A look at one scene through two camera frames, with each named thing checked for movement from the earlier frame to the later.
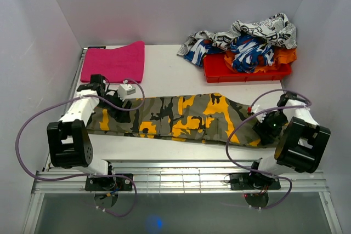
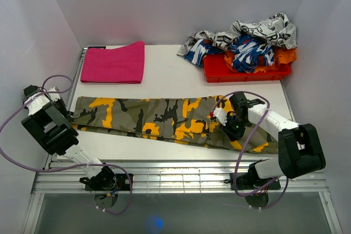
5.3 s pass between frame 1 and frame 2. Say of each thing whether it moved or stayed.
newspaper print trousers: stayed
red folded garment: stayed
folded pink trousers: stayed
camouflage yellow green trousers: stayed
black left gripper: moved
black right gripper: moved
